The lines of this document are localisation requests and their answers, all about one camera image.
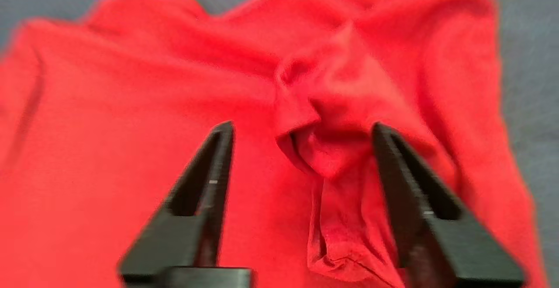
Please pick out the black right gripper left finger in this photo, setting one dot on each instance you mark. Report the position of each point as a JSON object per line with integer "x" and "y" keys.
{"x": 174, "y": 244}

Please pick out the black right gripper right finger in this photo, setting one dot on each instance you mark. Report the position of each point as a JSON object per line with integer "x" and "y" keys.
{"x": 463, "y": 257}

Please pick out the red t-shirt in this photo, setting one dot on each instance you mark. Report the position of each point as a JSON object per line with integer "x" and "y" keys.
{"x": 109, "y": 126}

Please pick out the blue-grey bed sheet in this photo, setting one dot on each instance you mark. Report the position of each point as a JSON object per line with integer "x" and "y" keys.
{"x": 533, "y": 83}

